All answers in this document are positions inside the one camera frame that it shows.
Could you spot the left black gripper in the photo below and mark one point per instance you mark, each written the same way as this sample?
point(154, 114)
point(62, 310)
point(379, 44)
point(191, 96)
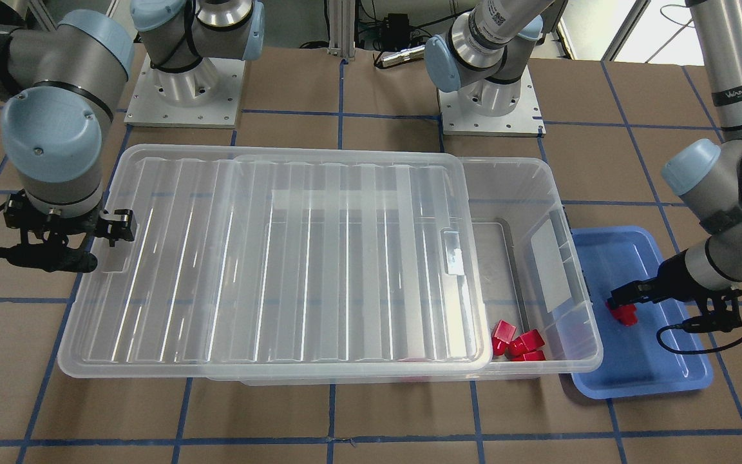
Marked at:
point(671, 277)

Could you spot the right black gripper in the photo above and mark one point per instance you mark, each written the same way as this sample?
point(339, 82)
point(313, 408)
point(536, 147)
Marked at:
point(117, 225)

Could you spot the red block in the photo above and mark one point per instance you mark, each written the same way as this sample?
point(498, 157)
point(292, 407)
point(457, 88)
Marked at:
point(531, 356)
point(624, 314)
point(529, 341)
point(502, 335)

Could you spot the clear plastic box lid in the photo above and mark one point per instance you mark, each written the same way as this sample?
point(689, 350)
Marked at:
point(155, 307)

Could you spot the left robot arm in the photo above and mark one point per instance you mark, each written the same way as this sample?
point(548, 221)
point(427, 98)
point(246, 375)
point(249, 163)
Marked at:
point(483, 46)

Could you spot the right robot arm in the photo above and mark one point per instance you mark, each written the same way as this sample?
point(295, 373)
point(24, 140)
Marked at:
point(60, 89)

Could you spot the clear plastic storage box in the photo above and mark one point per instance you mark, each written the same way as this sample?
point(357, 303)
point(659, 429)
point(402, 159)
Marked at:
point(538, 258)

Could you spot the red block in box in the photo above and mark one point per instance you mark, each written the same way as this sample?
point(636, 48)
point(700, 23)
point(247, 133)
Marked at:
point(529, 341)
point(502, 335)
point(531, 356)

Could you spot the blue plastic tray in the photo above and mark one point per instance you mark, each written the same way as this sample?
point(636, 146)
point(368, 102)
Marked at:
point(634, 364)

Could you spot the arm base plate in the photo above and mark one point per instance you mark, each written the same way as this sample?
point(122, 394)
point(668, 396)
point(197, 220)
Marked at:
point(490, 109)
point(207, 96)

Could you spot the aluminium frame post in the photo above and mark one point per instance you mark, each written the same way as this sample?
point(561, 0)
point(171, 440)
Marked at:
point(341, 23)

